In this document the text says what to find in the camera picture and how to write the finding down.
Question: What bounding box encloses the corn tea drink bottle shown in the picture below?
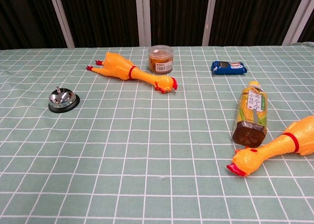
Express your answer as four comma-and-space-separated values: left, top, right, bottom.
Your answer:
232, 80, 268, 147

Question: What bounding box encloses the yellow rubber chicken toy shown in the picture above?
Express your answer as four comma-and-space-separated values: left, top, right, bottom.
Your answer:
86, 51, 178, 95
226, 115, 314, 177

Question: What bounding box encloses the green checkered tablecloth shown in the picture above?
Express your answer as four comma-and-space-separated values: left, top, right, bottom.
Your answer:
0, 41, 314, 224

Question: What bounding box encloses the white partition frame post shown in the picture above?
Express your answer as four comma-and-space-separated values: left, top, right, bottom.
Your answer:
282, 0, 314, 46
48, 0, 76, 49
135, 0, 152, 47
202, 0, 218, 47

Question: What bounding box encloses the blue Oreo cookie pack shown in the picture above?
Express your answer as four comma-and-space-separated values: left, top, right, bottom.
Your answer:
211, 60, 247, 76

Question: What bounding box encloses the clear jar of rubber bands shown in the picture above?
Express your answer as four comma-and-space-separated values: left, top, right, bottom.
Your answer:
148, 45, 174, 75

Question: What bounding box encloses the silver call bell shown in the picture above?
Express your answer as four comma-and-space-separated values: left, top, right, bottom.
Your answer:
48, 86, 81, 114

